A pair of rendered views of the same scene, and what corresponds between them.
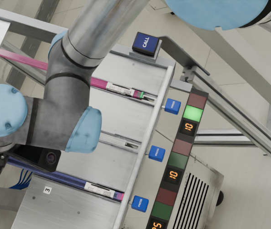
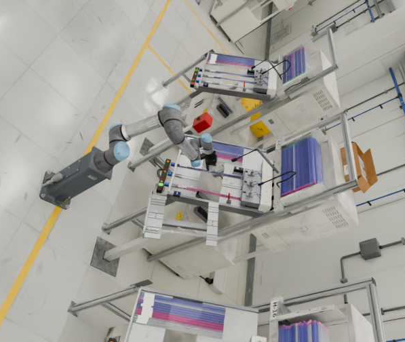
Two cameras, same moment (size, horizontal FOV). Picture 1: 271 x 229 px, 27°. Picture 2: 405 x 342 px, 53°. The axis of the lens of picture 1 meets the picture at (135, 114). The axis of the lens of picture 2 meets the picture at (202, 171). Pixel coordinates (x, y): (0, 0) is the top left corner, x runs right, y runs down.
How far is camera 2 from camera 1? 2.73 m
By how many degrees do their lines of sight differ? 65
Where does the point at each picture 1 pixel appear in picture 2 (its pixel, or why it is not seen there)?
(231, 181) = not seen: hidden behind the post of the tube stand
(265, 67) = (127, 245)
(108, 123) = (184, 180)
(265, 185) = (121, 237)
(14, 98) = (203, 137)
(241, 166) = not seen: hidden behind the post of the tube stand
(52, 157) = not seen: hidden behind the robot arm
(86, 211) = (186, 162)
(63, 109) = (193, 141)
